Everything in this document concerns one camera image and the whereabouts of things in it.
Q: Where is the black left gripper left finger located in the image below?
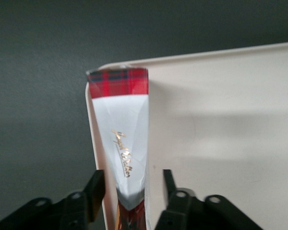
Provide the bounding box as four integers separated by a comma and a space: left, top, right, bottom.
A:
0, 169, 106, 230

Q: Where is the white rectangular tray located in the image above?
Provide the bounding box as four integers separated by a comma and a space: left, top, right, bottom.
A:
84, 40, 288, 230

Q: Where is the red tartan cookie box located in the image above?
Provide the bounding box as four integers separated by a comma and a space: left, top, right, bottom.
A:
85, 68, 151, 230

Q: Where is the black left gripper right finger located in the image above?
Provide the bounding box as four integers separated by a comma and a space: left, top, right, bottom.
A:
155, 169, 253, 230

